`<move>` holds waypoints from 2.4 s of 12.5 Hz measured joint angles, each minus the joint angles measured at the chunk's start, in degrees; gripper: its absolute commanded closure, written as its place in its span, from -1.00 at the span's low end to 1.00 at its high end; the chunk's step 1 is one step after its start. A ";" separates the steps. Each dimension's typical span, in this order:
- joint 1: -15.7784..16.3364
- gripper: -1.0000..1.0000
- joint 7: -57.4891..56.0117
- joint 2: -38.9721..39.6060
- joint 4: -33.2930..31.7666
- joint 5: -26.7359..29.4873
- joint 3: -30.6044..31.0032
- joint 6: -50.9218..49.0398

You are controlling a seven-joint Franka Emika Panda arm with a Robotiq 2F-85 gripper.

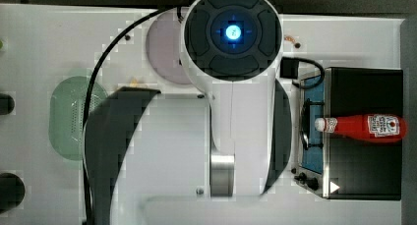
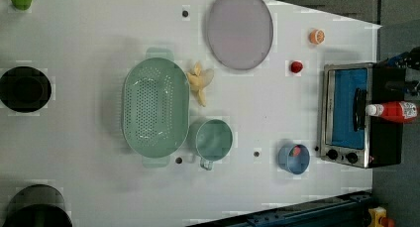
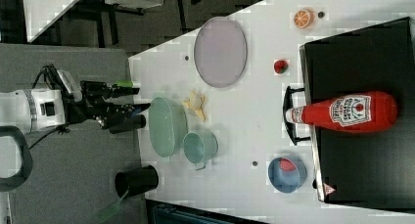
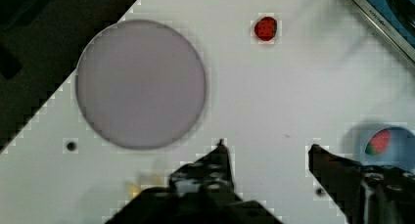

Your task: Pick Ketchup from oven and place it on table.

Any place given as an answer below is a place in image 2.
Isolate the blue cup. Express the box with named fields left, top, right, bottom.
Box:
left=277, top=143, right=310, bottom=174

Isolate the silver black toaster oven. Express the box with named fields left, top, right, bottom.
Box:
left=319, top=62, right=406, bottom=169

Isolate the green oval colander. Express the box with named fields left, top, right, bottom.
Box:
left=122, top=48, right=190, bottom=169

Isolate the dark cylinder container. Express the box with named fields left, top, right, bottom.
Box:
left=2, top=184, right=73, bottom=227

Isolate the grey round plate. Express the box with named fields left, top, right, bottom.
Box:
left=206, top=0, right=273, bottom=70

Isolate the peeled banana toy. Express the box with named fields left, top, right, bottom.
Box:
left=186, top=61, right=214, bottom=107

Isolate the orange slice toy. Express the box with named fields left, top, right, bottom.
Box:
left=309, top=29, right=325, bottom=45

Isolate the blue metal frame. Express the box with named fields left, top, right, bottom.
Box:
left=189, top=191, right=376, bottom=227

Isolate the red strawberry toy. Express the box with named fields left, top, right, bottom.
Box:
left=290, top=61, right=303, bottom=73

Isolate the green measuring cup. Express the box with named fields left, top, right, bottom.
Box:
left=187, top=118, right=234, bottom=170

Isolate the red plush ketchup bottle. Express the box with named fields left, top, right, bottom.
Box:
left=366, top=101, right=418, bottom=123

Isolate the red strawberry in cup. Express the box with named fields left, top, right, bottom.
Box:
left=291, top=146, right=301, bottom=157

